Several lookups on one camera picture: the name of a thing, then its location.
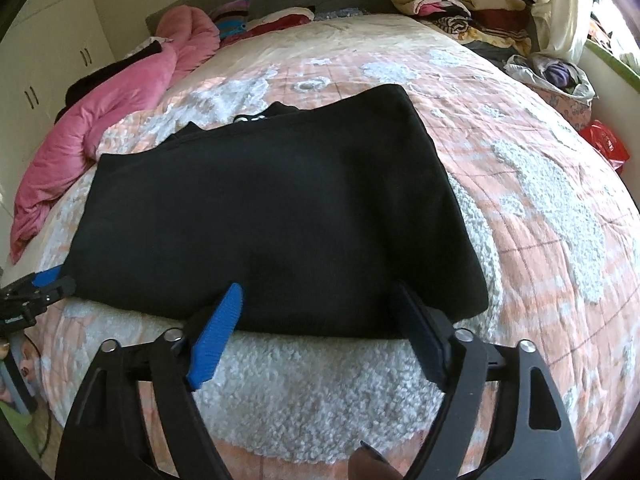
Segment black pants with orange waistband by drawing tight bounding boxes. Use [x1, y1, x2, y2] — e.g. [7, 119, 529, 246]
[67, 84, 490, 338]

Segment white curtain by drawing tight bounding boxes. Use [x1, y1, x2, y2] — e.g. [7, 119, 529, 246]
[531, 0, 597, 63]

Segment white wardrobe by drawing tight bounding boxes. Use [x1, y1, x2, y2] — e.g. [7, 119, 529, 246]
[0, 0, 118, 221]

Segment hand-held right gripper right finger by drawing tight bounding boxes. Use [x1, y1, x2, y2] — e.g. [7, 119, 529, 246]
[392, 282, 583, 480]

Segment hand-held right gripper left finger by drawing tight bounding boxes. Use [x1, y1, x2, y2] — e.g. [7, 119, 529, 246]
[55, 282, 246, 480]

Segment pink quilt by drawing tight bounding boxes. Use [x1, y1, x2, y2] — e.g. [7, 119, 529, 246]
[10, 5, 221, 263]

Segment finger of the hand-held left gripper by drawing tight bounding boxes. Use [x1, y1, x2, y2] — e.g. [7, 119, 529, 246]
[25, 266, 77, 307]

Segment red cloth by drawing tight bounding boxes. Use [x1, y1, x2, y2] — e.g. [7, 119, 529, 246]
[220, 14, 313, 43]

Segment black cloth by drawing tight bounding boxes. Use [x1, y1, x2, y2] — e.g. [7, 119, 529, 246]
[55, 40, 163, 121]

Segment red plastic bag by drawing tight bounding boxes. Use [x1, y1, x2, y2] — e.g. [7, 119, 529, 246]
[579, 120, 631, 176]

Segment blue floral pillow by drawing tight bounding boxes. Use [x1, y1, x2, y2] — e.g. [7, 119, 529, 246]
[312, 6, 373, 22]

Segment pile of folded clothes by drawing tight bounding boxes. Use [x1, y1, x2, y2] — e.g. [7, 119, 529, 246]
[385, 0, 543, 58]

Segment striped cloth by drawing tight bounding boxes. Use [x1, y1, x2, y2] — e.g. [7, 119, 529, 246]
[207, 0, 255, 41]

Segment white plastic bag of clothes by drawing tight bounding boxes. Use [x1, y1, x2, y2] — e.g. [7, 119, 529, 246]
[504, 52, 597, 106]

